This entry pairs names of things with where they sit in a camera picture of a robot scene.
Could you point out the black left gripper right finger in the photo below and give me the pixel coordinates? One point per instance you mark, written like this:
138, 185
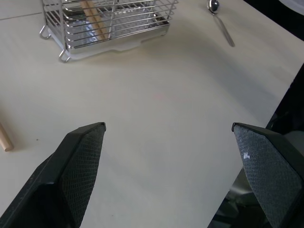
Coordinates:
268, 171

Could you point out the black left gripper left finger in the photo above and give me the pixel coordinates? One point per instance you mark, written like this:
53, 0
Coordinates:
71, 171

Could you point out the wooden chopstick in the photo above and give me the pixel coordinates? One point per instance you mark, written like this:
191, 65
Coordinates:
4, 140
95, 21

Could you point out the white plastic drip tray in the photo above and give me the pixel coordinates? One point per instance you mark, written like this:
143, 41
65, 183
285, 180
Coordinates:
99, 51

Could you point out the silver metal spoon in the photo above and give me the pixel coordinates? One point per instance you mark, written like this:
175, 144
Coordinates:
219, 20

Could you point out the white plate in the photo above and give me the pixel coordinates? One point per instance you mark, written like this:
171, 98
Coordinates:
293, 4

